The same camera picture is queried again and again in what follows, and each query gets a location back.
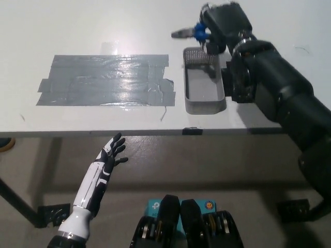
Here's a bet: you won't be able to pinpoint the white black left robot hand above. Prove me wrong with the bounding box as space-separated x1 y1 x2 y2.
72 132 129 217

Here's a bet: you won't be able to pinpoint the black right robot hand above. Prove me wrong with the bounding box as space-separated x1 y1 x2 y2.
198 2 253 55

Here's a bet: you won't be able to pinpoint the blue handled pliers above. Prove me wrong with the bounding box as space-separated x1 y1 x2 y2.
171 22 210 43

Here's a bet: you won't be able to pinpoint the grey perforated plastic container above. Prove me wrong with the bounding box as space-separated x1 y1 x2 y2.
182 46 225 115

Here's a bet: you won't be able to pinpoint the black robot torso blocks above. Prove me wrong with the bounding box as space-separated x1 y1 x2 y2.
129 194 245 248

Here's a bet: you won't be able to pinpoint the teal router box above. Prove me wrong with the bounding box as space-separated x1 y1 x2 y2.
146 198 217 248

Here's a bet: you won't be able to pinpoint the small black tape piece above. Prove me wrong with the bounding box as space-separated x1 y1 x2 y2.
182 127 203 136

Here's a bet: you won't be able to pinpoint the black metal table leg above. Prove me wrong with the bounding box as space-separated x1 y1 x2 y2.
0 177 44 228

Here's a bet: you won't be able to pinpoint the round black yellow disc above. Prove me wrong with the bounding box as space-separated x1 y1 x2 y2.
0 137 16 153

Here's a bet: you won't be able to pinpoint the grey duct tape patch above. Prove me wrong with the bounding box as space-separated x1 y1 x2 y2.
35 54 176 107

